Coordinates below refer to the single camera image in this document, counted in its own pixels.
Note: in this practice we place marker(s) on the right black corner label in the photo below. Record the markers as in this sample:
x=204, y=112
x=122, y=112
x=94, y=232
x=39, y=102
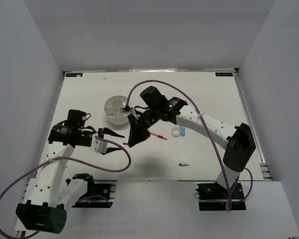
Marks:
x=223, y=74

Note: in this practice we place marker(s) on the left black corner label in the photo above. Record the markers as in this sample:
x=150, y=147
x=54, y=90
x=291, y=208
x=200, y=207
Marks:
x=73, y=74

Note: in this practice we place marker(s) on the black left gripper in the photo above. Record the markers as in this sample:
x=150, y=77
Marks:
x=108, y=131

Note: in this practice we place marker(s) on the white round divided container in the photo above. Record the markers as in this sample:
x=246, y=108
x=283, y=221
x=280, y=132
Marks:
x=112, y=109

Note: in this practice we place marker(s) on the black corner label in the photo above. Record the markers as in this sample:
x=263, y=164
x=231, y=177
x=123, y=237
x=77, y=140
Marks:
x=223, y=74
x=73, y=74

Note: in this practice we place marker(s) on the red ballpoint pen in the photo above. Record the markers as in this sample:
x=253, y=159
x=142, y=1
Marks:
x=158, y=136

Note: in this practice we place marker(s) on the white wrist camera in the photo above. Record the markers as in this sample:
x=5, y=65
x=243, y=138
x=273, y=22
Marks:
x=126, y=109
x=97, y=145

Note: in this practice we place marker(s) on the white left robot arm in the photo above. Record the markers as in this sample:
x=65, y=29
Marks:
x=45, y=210

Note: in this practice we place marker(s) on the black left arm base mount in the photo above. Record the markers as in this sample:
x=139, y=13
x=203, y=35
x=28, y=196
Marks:
x=100, y=194

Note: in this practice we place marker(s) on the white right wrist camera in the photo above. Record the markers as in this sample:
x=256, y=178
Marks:
x=126, y=109

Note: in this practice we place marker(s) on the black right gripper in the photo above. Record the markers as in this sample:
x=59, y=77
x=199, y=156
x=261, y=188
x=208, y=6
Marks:
x=137, y=133

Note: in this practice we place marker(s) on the white tape roll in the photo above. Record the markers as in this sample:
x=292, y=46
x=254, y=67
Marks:
x=175, y=131

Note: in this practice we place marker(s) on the light blue marker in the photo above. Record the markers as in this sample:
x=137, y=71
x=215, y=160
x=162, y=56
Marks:
x=182, y=130

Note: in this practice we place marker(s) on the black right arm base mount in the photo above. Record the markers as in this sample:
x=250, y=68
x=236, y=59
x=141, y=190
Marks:
x=211, y=199

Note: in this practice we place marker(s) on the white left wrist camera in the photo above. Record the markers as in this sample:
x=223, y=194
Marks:
x=97, y=145

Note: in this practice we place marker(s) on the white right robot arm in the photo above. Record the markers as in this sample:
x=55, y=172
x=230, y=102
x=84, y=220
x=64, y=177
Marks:
x=237, y=141

